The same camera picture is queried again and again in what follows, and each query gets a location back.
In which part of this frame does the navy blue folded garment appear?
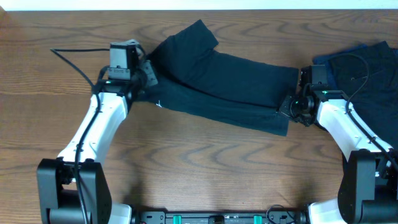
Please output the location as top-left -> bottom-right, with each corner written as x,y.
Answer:
312,44 -> 368,90

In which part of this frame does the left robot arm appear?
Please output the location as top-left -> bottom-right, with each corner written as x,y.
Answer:
36,39 -> 158,223

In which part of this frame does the black folded garment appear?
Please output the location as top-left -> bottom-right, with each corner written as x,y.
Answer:
329,41 -> 397,149

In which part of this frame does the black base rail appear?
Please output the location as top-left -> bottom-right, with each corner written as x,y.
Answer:
131,209 -> 310,224

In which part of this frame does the dark teal t-shirt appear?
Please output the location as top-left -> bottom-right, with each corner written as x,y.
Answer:
138,20 -> 299,136

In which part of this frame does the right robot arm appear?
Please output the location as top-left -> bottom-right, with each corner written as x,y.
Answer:
278,65 -> 397,223

